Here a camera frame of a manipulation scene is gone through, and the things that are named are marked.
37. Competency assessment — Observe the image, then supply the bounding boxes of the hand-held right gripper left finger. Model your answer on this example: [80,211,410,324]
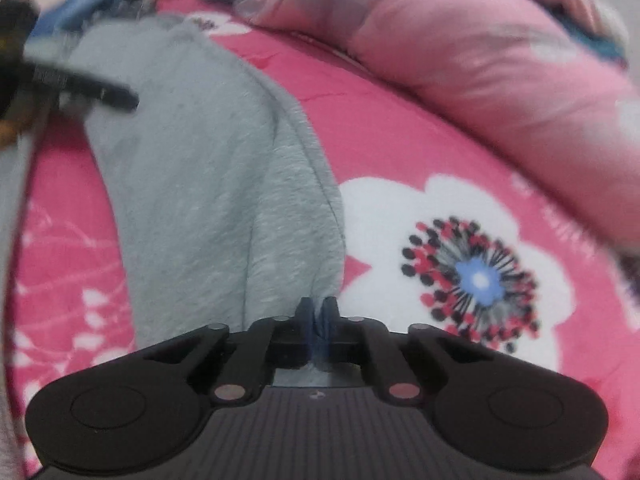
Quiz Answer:
[142,298,317,407]

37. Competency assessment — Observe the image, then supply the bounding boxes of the grey pants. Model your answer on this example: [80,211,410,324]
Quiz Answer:
[0,12,348,391]

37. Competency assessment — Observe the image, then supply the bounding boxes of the blue striped cloth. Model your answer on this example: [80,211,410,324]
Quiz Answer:
[30,0,156,33]

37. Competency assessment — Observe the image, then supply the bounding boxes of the pink grey quilt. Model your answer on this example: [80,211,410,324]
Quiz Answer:
[235,0,640,261]

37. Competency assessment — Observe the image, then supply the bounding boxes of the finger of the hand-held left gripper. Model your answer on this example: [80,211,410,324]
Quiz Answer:
[67,71,140,112]

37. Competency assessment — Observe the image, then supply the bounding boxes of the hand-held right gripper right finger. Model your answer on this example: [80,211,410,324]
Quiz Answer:
[320,298,496,407]

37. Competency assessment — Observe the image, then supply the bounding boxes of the pink floral blanket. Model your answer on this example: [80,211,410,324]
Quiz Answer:
[0,0,640,480]

